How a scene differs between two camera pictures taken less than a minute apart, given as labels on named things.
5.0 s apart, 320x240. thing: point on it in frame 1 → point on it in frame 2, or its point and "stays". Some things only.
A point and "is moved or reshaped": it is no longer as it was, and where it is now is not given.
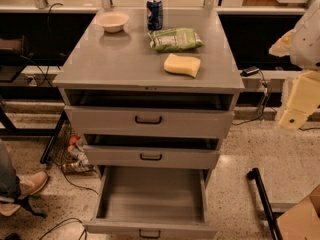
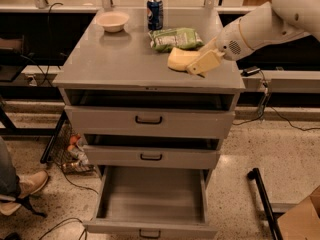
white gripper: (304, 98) → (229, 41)
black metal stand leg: (265, 202) stays
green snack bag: (174, 40) stays
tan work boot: (32, 183) stays
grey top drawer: (150, 115) stays
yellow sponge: (182, 64) is moved or reshaped
